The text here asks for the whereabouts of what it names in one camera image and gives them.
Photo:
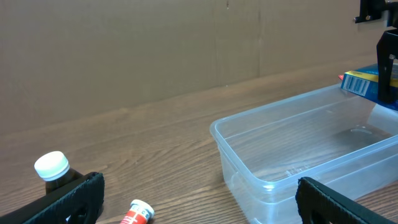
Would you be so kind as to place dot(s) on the dark brown medicine bottle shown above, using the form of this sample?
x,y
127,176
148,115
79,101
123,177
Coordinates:
x,y
54,169

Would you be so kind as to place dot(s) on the orange tablet tube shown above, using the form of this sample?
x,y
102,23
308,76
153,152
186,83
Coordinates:
x,y
140,212

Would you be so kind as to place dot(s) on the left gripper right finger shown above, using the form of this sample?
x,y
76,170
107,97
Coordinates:
x,y
319,204

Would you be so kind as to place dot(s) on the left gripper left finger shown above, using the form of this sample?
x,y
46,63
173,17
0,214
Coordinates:
x,y
80,201

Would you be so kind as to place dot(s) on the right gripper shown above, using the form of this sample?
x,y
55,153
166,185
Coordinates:
x,y
371,10

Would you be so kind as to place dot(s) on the blue VapoDrops box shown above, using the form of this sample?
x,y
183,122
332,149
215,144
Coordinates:
x,y
364,82

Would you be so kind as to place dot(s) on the clear plastic container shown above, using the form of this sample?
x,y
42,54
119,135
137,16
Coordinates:
x,y
341,140

